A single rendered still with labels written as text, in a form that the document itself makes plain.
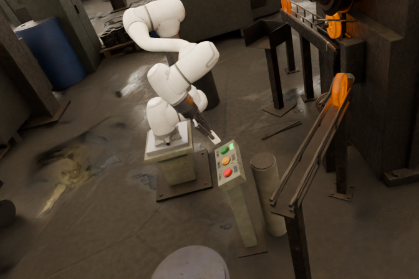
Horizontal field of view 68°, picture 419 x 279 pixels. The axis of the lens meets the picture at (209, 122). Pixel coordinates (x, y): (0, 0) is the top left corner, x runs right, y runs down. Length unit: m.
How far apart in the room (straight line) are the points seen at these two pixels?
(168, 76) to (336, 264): 1.19
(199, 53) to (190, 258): 0.80
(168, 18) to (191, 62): 0.53
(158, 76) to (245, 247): 1.06
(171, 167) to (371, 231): 1.22
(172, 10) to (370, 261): 1.55
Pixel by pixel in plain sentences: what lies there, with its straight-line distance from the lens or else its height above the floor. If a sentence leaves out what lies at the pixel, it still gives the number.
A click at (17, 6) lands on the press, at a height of 0.75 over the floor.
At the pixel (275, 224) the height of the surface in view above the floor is 0.11.
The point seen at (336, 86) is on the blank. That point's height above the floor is 0.76.
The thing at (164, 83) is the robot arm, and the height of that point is 1.03.
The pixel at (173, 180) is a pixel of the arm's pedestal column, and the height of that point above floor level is 0.07.
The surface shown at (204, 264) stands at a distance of 1.31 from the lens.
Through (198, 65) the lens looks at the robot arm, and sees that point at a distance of 1.18.
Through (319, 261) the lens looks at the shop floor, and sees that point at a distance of 1.75.
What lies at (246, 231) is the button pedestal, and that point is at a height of 0.15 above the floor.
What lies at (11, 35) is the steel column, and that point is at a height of 0.97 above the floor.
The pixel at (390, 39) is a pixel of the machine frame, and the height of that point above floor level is 0.87.
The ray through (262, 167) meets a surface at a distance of 1.43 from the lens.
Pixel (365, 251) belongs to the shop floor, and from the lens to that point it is 1.79.
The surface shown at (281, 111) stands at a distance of 2.65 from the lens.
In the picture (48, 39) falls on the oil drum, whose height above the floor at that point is 0.68.
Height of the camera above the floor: 1.52
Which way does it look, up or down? 34 degrees down
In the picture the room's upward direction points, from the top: 18 degrees counter-clockwise
